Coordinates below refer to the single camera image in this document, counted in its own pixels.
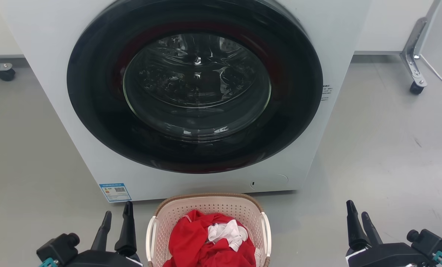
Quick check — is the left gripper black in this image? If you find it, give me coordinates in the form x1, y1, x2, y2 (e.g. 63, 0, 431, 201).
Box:
65, 201, 143, 267

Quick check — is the thin white floor cable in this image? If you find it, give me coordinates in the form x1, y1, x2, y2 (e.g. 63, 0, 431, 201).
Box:
420, 55, 442, 95

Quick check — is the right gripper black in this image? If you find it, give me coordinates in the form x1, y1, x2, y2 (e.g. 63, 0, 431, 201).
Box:
346, 200, 433, 267

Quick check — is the blue energy label sticker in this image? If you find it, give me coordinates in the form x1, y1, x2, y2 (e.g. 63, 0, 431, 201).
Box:
99, 182, 132, 203

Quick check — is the round black washer door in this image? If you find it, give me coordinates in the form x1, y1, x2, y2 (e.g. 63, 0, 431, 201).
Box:
67, 0, 323, 174

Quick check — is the white front-load washing machine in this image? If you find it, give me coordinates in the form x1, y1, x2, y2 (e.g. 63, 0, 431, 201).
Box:
0, 0, 371, 203

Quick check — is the round white filter cover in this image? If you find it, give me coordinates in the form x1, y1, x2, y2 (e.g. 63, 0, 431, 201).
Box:
250, 173, 289, 191

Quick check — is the red garment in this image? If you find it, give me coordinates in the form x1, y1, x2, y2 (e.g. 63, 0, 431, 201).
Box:
163, 210, 257, 267

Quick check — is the white garment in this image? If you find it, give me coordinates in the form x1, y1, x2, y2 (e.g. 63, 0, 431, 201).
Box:
207, 220, 249, 252

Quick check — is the beige perforated laundry basket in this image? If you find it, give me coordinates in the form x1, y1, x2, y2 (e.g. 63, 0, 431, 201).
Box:
146, 193, 272, 267

